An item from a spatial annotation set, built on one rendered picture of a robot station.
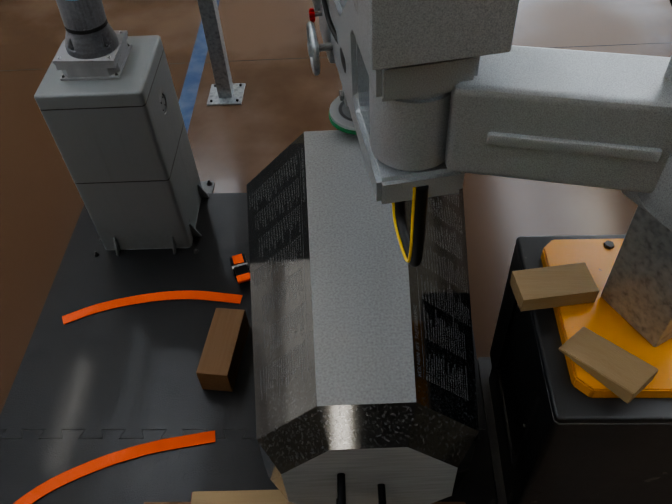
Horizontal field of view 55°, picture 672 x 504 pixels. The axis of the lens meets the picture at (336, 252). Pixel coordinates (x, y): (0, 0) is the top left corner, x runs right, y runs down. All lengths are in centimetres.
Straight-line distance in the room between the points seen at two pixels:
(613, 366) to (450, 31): 92
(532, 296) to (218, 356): 123
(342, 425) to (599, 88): 91
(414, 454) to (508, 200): 182
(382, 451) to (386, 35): 94
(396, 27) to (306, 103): 266
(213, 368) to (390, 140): 134
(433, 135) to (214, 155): 224
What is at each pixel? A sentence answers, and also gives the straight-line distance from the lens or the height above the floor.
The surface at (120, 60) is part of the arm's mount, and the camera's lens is 265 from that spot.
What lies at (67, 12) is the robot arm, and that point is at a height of 109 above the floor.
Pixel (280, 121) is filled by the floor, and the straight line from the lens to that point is 366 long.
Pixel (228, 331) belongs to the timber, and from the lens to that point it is 255.
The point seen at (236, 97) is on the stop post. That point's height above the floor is 1.
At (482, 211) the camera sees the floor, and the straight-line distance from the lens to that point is 312.
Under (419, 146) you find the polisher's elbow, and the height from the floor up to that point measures 130.
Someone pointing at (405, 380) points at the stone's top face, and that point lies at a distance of 160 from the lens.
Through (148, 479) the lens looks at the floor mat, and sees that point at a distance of 247.
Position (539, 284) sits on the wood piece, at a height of 83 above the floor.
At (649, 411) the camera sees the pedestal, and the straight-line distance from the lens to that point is 176.
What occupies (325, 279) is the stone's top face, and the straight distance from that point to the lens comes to 178.
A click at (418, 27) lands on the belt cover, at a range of 114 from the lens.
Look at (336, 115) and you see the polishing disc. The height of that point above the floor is 86.
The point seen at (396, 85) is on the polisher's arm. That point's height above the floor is 146.
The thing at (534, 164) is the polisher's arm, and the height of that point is 129.
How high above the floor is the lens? 219
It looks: 48 degrees down
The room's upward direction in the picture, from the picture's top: 4 degrees counter-clockwise
